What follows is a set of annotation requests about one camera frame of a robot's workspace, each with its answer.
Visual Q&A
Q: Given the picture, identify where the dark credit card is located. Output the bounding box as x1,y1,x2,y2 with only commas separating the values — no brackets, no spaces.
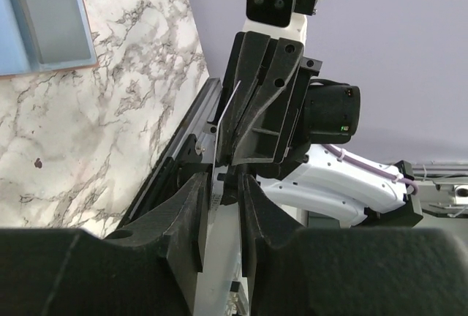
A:
20,0,94,68

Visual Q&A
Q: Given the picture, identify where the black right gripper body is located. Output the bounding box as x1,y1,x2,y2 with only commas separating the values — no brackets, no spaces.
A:
219,30,363,181

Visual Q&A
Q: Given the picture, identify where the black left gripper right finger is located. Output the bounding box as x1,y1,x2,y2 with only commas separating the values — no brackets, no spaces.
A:
238,174,467,315

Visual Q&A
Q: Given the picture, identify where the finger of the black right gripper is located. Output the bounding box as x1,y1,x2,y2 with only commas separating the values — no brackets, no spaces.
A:
220,31,271,165
230,37,304,165

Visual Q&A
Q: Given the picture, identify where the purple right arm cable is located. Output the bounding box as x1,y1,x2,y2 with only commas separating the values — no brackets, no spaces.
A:
325,143,420,197

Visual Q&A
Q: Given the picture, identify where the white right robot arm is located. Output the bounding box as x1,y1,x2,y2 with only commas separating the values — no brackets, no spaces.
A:
209,31,423,227

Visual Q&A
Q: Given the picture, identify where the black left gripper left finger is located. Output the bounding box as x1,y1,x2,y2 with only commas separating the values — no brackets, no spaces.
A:
1,173,207,315

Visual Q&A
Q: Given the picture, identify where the tan leather card holder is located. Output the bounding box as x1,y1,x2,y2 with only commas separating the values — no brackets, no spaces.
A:
1,0,97,78

